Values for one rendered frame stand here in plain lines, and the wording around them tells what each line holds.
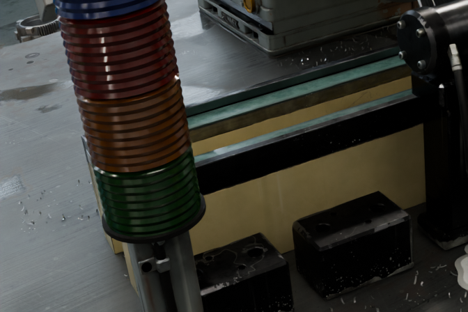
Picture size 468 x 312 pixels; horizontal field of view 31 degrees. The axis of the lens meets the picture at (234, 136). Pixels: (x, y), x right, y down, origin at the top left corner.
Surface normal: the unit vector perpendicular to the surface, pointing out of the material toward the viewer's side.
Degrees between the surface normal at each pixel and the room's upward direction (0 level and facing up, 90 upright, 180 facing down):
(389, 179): 90
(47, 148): 0
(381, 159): 90
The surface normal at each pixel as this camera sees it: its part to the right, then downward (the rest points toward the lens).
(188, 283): 0.39, 0.36
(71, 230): -0.13, -0.89
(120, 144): -0.22, 0.05
